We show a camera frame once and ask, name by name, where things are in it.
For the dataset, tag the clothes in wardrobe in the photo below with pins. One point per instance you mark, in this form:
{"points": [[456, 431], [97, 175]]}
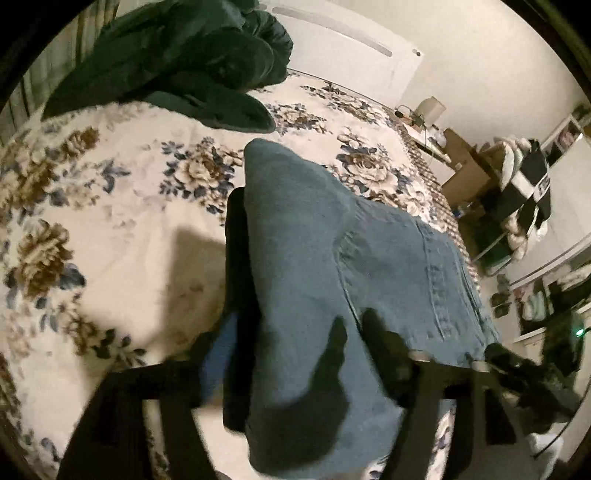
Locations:
{"points": [[535, 302]]}

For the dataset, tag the chair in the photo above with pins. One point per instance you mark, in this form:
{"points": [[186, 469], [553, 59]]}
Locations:
{"points": [[491, 249]]}

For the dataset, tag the blue jeans pants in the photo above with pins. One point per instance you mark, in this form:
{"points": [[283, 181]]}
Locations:
{"points": [[314, 277]]}

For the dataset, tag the beige cylinder lamp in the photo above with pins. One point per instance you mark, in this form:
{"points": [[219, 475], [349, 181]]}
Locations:
{"points": [[430, 110]]}

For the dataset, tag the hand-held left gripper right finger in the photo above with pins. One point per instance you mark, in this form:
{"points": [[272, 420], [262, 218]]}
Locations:
{"points": [[392, 369]]}

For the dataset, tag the brown checked blanket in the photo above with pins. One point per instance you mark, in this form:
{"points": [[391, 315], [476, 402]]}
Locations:
{"points": [[438, 203]]}

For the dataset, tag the white bed with headboard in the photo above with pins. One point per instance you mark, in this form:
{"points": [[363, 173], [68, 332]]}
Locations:
{"points": [[351, 60]]}

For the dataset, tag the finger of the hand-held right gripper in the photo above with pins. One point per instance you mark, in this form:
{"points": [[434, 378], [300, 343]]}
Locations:
{"points": [[535, 392]]}

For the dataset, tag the white clothes pile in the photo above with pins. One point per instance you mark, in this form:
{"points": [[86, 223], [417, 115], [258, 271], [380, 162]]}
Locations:
{"points": [[519, 230]]}

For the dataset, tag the floral printed blanket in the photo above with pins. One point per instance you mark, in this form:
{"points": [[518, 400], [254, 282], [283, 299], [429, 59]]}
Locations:
{"points": [[115, 194]]}

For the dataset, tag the dark folded jeans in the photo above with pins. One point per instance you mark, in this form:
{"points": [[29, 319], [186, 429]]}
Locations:
{"points": [[240, 277]]}

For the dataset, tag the black and white jacket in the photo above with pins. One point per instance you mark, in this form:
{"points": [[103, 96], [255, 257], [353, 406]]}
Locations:
{"points": [[526, 184]]}

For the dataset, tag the grey-green curtain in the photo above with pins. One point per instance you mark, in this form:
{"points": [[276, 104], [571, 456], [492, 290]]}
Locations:
{"points": [[87, 27]]}

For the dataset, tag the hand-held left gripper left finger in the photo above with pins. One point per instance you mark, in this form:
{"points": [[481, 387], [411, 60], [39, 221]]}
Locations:
{"points": [[217, 355]]}

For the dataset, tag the white nightstand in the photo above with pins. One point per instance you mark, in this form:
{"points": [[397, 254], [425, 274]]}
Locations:
{"points": [[442, 168]]}

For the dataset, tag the dark slipper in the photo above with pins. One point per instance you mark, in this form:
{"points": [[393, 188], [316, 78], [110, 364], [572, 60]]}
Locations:
{"points": [[501, 300]]}

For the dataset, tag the dark green puffer jacket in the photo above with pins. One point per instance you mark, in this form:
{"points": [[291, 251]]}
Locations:
{"points": [[184, 55]]}

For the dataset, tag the white wardrobe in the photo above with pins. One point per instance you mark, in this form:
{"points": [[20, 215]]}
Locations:
{"points": [[568, 203]]}

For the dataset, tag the large cardboard box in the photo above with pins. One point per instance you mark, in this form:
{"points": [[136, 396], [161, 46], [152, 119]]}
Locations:
{"points": [[466, 170]]}

